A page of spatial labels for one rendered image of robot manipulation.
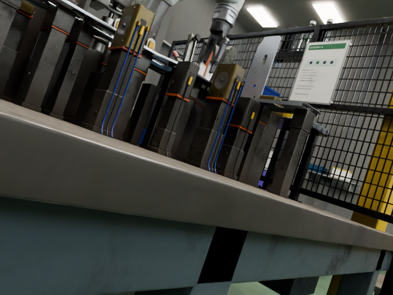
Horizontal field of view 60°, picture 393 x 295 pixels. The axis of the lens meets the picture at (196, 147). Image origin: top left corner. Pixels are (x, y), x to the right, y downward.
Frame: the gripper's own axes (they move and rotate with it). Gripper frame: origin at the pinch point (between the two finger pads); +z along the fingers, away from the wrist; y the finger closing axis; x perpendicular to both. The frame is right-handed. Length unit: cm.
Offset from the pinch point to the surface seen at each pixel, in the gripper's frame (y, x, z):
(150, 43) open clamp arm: -14.4, -18.4, -4.1
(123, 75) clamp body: 21.0, -40.3, 18.6
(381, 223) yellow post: 53, 62, 32
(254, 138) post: 22.2, 13.8, 18.4
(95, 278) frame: 81, -64, 45
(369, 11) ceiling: -418, 799, -549
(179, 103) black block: 19.6, -19.9, 18.4
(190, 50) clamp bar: -15.1, 0.3, -10.3
